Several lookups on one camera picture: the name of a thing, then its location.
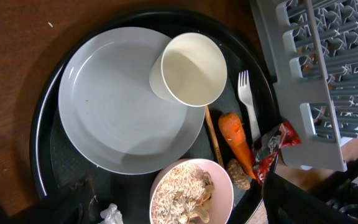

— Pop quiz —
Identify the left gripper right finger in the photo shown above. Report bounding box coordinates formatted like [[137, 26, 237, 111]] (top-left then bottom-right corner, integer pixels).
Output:
[[262, 157, 358, 223]]

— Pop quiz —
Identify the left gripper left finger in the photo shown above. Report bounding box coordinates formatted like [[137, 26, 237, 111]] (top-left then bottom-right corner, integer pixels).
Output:
[[11, 177, 94, 224]]

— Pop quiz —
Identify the white tissue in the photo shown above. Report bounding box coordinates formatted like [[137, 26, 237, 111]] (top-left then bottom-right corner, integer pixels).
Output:
[[99, 203, 123, 224]]

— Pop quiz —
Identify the grey round plate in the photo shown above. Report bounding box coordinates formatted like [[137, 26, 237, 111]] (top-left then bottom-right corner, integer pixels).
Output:
[[58, 27, 204, 175]]

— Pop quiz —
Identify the white paper cup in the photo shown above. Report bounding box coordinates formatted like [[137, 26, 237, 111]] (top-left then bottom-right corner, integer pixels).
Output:
[[149, 32, 227, 107]]

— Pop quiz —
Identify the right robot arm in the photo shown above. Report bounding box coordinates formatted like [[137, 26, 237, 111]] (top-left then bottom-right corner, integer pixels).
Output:
[[311, 159, 358, 221]]

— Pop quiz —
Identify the grey dishwasher rack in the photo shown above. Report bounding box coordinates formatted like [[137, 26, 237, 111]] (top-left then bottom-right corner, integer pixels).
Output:
[[250, 0, 358, 171]]

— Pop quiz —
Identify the round black serving tray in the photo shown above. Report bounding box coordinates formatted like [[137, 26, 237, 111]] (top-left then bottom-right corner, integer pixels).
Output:
[[30, 9, 278, 223]]

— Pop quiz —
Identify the brown cookie piece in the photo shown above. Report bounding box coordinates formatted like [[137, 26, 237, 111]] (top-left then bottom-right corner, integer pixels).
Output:
[[226, 159, 250, 190]]

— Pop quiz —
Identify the red snack wrapper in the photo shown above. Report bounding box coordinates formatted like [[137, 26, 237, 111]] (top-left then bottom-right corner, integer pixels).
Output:
[[252, 121, 301, 185]]

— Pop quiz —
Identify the wooden chopstick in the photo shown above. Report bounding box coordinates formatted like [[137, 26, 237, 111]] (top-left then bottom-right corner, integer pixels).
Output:
[[205, 106, 224, 168]]

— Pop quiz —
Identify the pink bowl with food scraps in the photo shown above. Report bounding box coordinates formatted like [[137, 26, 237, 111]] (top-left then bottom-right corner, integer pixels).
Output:
[[149, 159, 234, 224]]

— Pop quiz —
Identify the orange carrot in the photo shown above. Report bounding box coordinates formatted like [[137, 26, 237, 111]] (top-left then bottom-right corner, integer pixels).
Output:
[[218, 112, 256, 179]]

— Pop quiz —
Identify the white plastic fork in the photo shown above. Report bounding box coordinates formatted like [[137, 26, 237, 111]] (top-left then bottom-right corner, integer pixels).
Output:
[[237, 70, 260, 142]]

